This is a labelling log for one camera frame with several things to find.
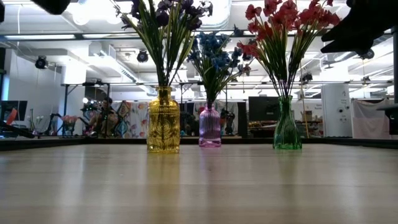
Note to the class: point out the cardboard box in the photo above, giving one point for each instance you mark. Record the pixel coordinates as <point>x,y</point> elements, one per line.
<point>308,115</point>

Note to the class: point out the black ceiling spotlight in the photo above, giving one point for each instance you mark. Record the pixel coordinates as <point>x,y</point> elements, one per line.
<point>369,56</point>
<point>41,63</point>
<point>142,56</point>
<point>307,77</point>

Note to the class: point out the colourful patterned cloth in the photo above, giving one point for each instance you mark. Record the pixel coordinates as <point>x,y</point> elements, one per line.
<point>133,119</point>

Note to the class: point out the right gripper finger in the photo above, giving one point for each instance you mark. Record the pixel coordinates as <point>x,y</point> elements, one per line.
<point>348,47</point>
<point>337,32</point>

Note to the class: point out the black background equipment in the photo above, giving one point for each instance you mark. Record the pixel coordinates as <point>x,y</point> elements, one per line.
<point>390,119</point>

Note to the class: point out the person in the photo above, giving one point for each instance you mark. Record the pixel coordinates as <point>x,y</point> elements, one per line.
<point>105,116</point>

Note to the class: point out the yellow glass vase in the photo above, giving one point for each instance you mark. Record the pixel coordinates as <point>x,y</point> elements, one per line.
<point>163,124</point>

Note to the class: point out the white cylindrical pillar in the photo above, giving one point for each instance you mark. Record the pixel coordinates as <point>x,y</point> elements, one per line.
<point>335,105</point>

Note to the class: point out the green glass vase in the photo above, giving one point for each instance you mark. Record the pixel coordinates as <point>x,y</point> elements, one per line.
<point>287,130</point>

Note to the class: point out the dark computer monitor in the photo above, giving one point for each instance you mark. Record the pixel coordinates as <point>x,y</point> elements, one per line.
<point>14,107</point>

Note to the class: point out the black metal rack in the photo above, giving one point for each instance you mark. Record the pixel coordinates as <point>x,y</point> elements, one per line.
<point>65,105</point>

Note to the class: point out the black television screen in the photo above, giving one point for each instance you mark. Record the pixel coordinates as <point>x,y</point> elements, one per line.
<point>262,109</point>

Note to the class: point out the grey draped cloth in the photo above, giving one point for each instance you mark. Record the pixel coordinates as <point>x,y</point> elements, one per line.
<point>368,119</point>

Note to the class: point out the purple artificial flower bunch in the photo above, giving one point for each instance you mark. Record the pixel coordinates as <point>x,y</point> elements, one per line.
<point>183,40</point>
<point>144,34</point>
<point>194,11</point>

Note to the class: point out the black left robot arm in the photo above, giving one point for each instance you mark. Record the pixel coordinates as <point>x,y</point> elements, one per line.
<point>54,6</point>

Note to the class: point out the pink glass vase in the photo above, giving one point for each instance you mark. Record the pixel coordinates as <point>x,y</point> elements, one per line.
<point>210,127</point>

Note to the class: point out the ceiling light strip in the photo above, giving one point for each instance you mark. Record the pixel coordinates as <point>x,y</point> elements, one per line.
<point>93,35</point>
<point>40,36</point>

